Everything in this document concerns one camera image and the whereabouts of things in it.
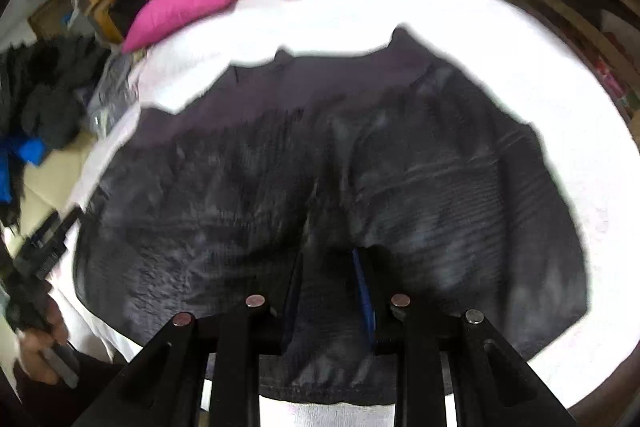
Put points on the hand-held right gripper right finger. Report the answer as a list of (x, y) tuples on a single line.
[(364, 302)]

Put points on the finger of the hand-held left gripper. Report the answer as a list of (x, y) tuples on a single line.
[(52, 239)]

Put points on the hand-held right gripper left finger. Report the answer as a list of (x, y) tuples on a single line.
[(292, 307)]

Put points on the black quilted jacket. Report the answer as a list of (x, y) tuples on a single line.
[(400, 157)]

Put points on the pile of black clothes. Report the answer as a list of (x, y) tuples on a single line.
[(45, 107)]

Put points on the person's left hand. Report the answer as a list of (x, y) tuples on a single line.
[(40, 354)]

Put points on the beige sheet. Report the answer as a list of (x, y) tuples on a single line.
[(55, 177)]

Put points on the blue cloth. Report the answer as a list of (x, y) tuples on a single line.
[(30, 152)]

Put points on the person's dark clothing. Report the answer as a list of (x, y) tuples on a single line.
[(65, 407)]

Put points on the clear plastic bag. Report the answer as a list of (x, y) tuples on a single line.
[(112, 97)]

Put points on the magenta pillow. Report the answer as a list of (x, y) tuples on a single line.
[(190, 2)]

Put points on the pale pink blanket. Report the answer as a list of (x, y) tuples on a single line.
[(550, 57)]

